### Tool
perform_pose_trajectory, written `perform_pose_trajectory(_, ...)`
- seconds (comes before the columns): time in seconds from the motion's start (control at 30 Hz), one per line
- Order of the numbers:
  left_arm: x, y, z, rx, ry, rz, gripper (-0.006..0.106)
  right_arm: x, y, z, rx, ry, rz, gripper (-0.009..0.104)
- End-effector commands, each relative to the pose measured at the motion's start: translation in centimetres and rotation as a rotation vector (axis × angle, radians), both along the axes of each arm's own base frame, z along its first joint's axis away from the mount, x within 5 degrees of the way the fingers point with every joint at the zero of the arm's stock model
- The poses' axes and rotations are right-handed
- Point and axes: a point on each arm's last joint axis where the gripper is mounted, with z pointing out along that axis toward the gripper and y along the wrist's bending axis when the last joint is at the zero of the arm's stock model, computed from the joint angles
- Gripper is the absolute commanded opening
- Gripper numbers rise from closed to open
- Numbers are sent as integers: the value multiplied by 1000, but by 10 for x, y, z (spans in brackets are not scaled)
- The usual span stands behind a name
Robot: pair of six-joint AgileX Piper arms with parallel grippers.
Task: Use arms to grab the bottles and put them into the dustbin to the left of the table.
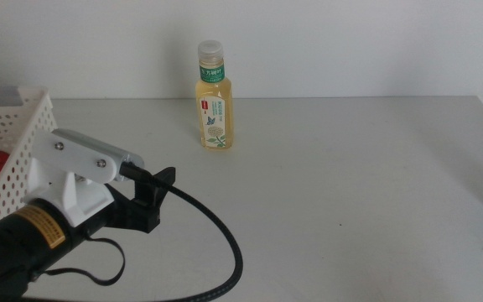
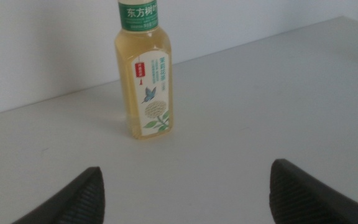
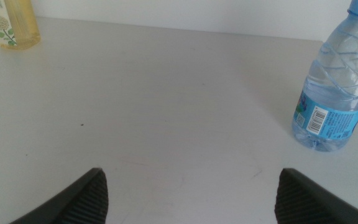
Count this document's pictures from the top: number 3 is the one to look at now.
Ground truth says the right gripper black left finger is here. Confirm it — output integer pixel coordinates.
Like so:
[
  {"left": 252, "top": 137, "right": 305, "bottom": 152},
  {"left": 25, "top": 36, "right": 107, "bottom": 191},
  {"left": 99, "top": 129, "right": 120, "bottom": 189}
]
[{"left": 9, "top": 167, "right": 109, "bottom": 224}]

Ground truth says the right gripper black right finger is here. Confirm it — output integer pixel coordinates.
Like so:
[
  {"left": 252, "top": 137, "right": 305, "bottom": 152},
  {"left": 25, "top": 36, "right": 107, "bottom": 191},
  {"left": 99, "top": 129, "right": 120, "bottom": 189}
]
[{"left": 274, "top": 167, "right": 358, "bottom": 224}]

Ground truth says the clear blue-label water bottle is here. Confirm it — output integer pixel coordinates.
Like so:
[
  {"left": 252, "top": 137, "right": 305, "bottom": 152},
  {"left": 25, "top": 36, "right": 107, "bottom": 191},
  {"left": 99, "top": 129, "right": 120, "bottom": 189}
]
[{"left": 291, "top": 0, "right": 358, "bottom": 153}]

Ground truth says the yellow tea bottle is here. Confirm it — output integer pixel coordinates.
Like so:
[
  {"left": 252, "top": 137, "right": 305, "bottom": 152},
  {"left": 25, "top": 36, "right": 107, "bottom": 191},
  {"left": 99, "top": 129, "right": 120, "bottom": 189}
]
[{"left": 0, "top": 0, "right": 42, "bottom": 51}]

